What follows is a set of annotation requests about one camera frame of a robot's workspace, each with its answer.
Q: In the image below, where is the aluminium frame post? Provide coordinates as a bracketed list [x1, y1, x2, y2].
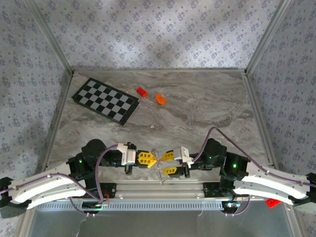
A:
[245, 0, 294, 75]
[24, 0, 75, 76]

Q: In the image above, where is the black grey chessboard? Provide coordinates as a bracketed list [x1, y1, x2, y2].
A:
[71, 78, 140, 126]

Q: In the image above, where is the silver chain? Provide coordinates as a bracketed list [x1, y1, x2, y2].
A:
[151, 148, 166, 185]

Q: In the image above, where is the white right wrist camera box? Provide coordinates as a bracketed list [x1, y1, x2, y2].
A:
[172, 146, 193, 168]

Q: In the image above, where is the black controller board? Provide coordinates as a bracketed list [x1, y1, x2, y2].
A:
[82, 201, 110, 214]
[221, 201, 242, 215]

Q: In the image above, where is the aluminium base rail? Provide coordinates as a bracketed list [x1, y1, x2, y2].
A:
[27, 180, 294, 200]

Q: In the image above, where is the aluminium table edge rail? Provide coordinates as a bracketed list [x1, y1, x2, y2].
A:
[37, 71, 75, 173]
[241, 71, 277, 168]
[73, 68, 247, 74]

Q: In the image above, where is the red rectangular block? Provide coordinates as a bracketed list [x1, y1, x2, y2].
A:
[136, 86, 148, 99]

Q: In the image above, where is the grey metal sheet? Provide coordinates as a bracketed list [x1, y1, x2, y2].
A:
[27, 209, 296, 237]

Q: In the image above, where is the black right controller board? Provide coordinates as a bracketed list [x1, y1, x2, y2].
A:
[221, 201, 242, 215]

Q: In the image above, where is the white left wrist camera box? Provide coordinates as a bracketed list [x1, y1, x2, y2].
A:
[117, 143, 137, 166]

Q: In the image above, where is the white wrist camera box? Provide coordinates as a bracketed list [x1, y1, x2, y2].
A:
[172, 146, 193, 168]
[117, 143, 137, 166]

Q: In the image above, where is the black left controller board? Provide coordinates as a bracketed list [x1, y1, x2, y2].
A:
[82, 201, 110, 214]

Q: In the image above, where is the orange curved plastic piece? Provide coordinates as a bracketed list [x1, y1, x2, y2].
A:
[155, 93, 167, 106]

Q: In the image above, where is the grey slotted cable duct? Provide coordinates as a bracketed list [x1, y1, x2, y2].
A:
[37, 200, 224, 212]

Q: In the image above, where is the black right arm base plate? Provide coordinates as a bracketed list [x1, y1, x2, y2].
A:
[202, 182, 237, 198]

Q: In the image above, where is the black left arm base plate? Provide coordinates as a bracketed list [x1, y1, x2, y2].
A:
[83, 182, 117, 199]

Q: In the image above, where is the red toy brick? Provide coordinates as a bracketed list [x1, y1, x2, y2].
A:
[265, 198, 282, 208]

